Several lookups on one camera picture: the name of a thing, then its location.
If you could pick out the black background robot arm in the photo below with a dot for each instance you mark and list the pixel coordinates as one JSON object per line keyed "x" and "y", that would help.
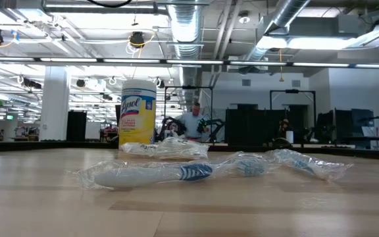
{"x": 168, "y": 125}
{"x": 214, "y": 125}

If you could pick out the person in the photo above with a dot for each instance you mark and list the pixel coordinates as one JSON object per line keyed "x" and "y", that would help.
{"x": 284, "y": 128}
{"x": 191, "y": 125}

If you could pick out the clear bag of cotton swabs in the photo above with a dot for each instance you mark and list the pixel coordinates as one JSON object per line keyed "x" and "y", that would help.
{"x": 183, "y": 149}

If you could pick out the yellow Lysol wipes canister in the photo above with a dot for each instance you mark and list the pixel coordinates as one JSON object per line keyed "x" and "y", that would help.
{"x": 137, "y": 115}

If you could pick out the black partition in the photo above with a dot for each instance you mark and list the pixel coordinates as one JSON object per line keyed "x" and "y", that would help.
{"x": 248, "y": 126}

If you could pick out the wrapped dark-blue striped toothbrush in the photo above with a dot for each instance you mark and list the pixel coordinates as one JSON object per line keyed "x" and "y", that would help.
{"x": 137, "y": 176}

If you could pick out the white paper roll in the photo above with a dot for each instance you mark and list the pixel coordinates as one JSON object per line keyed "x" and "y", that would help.
{"x": 289, "y": 136}

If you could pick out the black cabinet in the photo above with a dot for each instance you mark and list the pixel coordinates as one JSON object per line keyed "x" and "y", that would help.
{"x": 76, "y": 126}

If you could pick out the round ceiling detector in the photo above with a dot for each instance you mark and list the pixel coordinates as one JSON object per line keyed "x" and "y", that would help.
{"x": 244, "y": 18}

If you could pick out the white square column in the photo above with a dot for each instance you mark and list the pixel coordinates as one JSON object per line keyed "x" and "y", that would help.
{"x": 54, "y": 105}

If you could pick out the dark desk monitors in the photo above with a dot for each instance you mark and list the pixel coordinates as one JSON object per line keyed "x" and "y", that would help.
{"x": 341, "y": 126}

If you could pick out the black background rig frame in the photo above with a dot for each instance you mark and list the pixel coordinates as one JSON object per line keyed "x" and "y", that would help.
{"x": 189, "y": 87}
{"x": 291, "y": 91}

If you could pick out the long ceiling light rail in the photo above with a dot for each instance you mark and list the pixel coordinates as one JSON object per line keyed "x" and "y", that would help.
{"x": 242, "y": 63}

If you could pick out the silver ventilation duct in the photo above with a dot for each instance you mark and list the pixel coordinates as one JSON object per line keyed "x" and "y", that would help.
{"x": 184, "y": 26}
{"x": 285, "y": 13}

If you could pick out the black table frame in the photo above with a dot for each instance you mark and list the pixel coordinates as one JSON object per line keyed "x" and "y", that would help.
{"x": 44, "y": 145}

